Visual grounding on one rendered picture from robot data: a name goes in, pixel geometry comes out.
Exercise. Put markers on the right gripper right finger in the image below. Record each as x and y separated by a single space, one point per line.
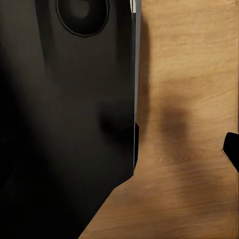
231 148

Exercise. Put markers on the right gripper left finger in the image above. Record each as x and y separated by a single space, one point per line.
12 148

